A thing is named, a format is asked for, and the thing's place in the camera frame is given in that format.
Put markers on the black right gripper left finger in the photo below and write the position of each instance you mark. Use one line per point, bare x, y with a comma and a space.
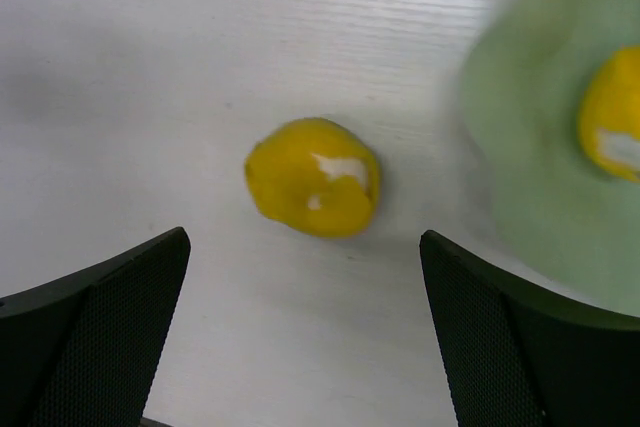
83, 350

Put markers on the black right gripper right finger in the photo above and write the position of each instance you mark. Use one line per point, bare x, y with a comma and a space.
518, 354

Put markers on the yellow green fake lemon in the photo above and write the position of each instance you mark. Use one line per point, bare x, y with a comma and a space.
316, 177

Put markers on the peeled yellow white fake fruit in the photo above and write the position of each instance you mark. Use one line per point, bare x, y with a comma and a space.
608, 118

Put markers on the green glass fruit bowl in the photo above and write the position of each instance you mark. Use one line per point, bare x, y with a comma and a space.
520, 91

